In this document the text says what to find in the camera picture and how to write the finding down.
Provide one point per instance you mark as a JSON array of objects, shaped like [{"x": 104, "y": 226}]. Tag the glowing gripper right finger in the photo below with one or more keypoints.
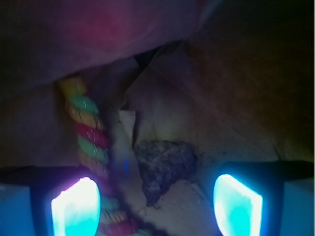
[{"x": 265, "y": 198}]

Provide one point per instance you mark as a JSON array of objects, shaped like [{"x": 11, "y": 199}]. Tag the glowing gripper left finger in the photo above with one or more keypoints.
[{"x": 48, "y": 201}]

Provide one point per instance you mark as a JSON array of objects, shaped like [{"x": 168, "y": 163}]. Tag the grey brown rock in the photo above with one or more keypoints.
[{"x": 161, "y": 164}]

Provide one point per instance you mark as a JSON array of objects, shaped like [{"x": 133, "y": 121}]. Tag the brown paper bag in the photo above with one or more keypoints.
[{"x": 234, "y": 78}]

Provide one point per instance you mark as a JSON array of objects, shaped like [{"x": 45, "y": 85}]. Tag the multicolour twisted rope toy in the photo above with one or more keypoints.
[{"x": 93, "y": 154}]

